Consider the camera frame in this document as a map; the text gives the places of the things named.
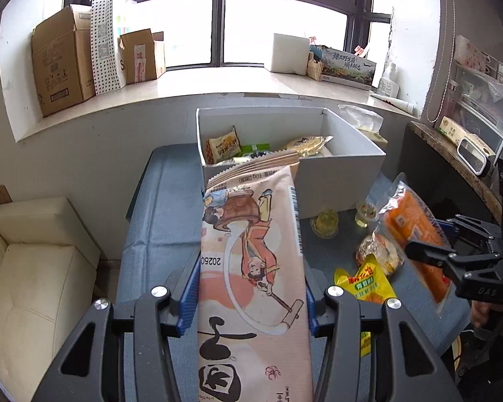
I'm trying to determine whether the long pink illustrated snack pack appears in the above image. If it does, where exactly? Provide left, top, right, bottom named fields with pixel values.
left=198, top=151, right=313, bottom=401

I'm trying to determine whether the orange cake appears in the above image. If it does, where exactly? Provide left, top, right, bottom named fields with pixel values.
left=377, top=173, right=451, bottom=315

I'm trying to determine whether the beige orange plaid snack pack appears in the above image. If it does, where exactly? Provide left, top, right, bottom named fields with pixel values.
left=204, top=127, right=242, bottom=164

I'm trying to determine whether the person's right hand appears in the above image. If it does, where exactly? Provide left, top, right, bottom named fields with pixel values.
left=471, top=300, right=503, bottom=328

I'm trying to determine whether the yellow snack packet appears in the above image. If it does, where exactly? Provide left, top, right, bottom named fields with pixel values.
left=333, top=253, right=399, bottom=358

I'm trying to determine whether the blue table cloth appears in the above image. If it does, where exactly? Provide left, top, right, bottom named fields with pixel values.
left=117, top=144, right=469, bottom=374

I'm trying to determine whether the clear yellow jelly cup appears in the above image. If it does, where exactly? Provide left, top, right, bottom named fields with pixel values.
left=310, top=209, right=339, bottom=239

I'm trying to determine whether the clear wrapped bun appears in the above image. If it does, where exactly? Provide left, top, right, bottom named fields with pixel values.
left=355, top=231, right=404, bottom=277

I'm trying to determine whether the white digital clock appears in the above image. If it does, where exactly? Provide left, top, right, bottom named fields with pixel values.
left=457, top=138, right=491, bottom=177

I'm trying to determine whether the jelly cup with label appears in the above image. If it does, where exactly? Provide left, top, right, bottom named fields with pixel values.
left=354, top=201, right=378, bottom=228

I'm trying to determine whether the beige green carton box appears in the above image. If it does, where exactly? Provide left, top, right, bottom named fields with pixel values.
left=438, top=116, right=495, bottom=157

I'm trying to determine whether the white storage box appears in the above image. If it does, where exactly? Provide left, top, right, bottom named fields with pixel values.
left=195, top=105, right=386, bottom=219

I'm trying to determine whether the cream sofa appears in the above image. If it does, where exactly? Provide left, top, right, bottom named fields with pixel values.
left=0, top=197, right=101, bottom=401

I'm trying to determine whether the round cracker pack in box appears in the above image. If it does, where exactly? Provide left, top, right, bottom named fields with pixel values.
left=281, top=135, right=333, bottom=158

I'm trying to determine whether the white tube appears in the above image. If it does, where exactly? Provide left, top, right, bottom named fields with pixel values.
left=369, top=92, right=416, bottom=115

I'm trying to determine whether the green snack packet in box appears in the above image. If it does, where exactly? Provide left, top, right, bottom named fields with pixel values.
left=240, top=143, right=272, bottom=158

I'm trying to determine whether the clear plastic drawer organizer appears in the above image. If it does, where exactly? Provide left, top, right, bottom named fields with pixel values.
left=443, top=35, right=503, bottom=154

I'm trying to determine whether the tissue pack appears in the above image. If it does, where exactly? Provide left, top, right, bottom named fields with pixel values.
left=338, top=104, right=388, bottom=151

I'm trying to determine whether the white pump bottle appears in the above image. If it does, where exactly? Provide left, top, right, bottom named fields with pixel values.
left=377, top=62, right=400, bottom=98

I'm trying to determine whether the printed landscape gift box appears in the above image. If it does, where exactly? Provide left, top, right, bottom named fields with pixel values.
left=317, top=46, right=376, bottom=88

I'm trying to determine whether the white foam box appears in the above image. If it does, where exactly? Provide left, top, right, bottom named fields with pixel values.
left=263, top=33, right=310, bottom=76

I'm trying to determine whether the white polka dot paper bag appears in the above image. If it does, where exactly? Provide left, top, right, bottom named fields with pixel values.
left=91, top=0, right=143, bottom=95

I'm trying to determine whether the small open cardboard box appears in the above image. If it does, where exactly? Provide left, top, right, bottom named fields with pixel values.
left=119, top=29, right=166, bottom=84

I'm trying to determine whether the large brown cardboard box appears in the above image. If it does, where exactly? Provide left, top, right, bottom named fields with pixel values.
left=32, top=5, right=95, bottom=117

